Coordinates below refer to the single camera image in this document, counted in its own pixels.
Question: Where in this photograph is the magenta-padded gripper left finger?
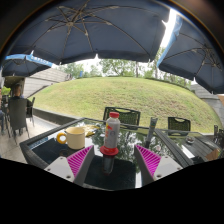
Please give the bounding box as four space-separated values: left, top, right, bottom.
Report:
44 144 96 187

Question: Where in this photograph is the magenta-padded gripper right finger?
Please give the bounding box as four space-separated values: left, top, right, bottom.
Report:
133 144 184 186

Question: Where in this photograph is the red-capped drink bottle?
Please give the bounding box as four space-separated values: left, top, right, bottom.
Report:
103 111 121 150

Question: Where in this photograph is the black slatted table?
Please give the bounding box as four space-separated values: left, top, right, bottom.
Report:
156 128 224 168

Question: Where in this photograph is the grey parasol pole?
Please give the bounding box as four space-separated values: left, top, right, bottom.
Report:
145 116 159 149

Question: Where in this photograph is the green wicker chair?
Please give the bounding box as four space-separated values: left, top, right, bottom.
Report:
212 124 224 142
102 106 142 126
166 116 192 132

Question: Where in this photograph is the yellow foil snack packet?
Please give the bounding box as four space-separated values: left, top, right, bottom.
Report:
82 123 101 138

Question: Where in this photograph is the flat round red coaster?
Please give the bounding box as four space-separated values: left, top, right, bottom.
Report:
99 144 120 157

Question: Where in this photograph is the dark wicker chair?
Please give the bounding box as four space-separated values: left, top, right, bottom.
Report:
26 96 36 128
7 97 31 140

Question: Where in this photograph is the blue-edged dark parasol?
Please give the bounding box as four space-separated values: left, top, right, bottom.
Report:
1 53 55 78

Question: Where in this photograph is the large dark blue parasol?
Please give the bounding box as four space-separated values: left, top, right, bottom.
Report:
5 0 172 66

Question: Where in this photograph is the cream mug with yellow handle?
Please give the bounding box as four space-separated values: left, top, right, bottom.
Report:
55 126 87 151

